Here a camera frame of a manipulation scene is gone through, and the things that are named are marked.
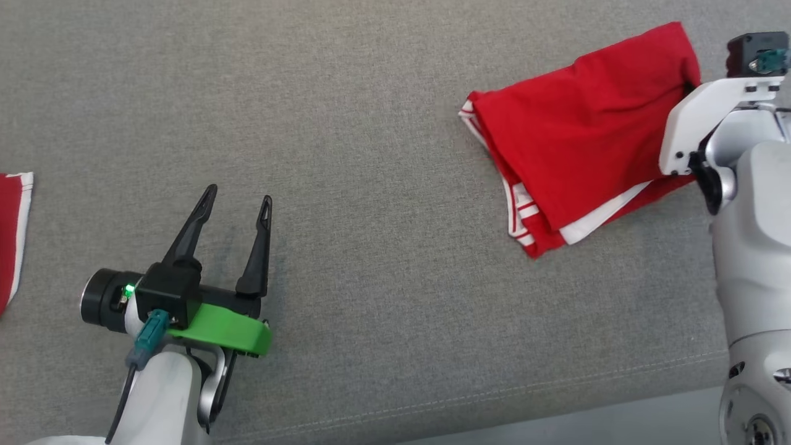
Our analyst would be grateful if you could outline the black camera cable, teal plug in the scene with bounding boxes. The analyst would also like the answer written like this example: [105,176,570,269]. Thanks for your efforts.
[105,309,171,445]
[749,49,791,75]

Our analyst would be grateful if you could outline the black left camera cable, teal plug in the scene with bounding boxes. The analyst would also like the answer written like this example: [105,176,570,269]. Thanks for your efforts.
[105,309,171,445]

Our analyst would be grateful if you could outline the black right camera cable, teal plug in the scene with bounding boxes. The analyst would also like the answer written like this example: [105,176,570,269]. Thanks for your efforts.
[749,49,791,75]

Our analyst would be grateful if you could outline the red shorts with white trim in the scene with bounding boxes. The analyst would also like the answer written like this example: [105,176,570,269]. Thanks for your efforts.
[0,172,34,317]

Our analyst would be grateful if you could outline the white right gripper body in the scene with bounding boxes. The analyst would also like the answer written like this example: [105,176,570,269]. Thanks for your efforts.
[659,75,784,177]

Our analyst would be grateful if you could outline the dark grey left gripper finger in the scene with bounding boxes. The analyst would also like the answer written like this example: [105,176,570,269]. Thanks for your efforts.
[162,184,218,271]
[235,196,273,299]

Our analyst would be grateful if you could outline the grey fabric sofa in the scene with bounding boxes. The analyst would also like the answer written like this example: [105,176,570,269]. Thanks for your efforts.
[0,0,791,445]

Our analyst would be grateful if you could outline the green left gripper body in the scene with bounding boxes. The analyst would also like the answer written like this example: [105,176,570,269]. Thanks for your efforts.
[166,286,273,358]

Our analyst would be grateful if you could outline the red Bulls 23 jersey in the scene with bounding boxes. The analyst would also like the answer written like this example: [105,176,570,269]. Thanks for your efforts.
[459,22,703,259]

